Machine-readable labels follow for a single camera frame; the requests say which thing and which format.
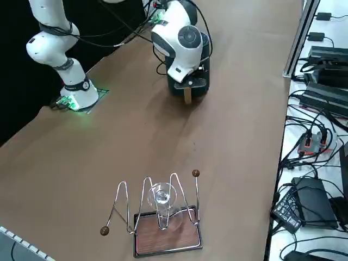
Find black box device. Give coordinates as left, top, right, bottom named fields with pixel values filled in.
left=328, top=196, right=348, bottom=232

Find dark green air fryer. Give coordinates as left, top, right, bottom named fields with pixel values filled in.
left=166, top=30, right=212, bottom=82

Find grey keyboard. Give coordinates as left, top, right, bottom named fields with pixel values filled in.
left=0, top=225, right=55, bottom=261

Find aluminium profile post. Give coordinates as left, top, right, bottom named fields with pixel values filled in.
left=282, top=0, right=322, bottom=80

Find large black power supply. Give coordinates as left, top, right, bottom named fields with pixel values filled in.
left=302, top=64, right=348, bottom=89
left=308, top=45, right=348, bottom=65
left=299, top=81, right=348, bottom=119

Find clear wine glass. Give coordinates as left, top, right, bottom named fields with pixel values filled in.
left=146, top=182, right=184, bottom=232

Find grey orange hub device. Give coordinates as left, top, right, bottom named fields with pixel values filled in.
left=297, top=131, right=340, bottom=156

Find dark laptop edge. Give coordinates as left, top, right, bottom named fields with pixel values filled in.
left=338, top=140, right=348, bottom=191

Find black labelled power brick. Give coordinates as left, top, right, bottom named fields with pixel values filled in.
left=270, top=192, right=303, bottom=234

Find wire glass rack wooden balls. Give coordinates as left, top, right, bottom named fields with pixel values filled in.
left=99, top=169, right=202, bottom=237

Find dark wooden tray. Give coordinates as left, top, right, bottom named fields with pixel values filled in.
left=132, top=204, right=204, bottom=258

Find black arm cable white sleeve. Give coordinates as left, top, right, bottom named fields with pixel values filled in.
left=39, top=0, right=214, bottom=64

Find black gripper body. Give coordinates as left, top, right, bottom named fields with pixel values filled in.
left=173, top=77, right=208, bottom=90

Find large black power brick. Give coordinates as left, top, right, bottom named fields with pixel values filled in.
left=291, top=176, right=339, bottom=231

